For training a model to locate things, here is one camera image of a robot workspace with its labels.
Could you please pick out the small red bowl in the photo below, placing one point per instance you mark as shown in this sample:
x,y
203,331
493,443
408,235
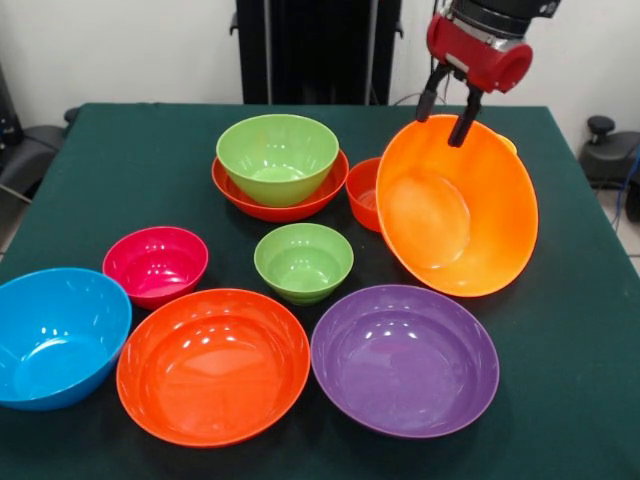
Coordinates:
x,y
362,195

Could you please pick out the yellow cup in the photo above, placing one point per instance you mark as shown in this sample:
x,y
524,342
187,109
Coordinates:
x,y
510,145

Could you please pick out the black device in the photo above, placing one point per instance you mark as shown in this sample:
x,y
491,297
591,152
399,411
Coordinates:
x,y
7,115

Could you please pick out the large orange bowl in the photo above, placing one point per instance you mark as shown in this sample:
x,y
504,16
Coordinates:
x,y
475,215

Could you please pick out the dark green table cloth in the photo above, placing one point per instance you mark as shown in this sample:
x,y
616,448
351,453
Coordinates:
x,y
150,175

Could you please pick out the small green bowl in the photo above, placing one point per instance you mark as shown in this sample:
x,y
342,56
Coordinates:
x,y
302,260

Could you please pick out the purple bowl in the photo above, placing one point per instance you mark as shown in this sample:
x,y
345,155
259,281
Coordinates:
x,y
405,365

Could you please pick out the pink bowl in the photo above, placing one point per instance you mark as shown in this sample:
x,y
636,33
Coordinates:
x,y
155,265

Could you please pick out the large red bowl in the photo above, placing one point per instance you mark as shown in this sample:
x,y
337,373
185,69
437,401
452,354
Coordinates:
x,y
280,212
212,375

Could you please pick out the blue bowl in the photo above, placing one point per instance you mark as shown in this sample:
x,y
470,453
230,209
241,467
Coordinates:
x,y
55,345

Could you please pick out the large green bowl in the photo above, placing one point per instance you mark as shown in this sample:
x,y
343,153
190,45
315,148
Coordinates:
x,y
277,160

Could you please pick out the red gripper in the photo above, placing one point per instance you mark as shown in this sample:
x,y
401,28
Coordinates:
x,y
475,55

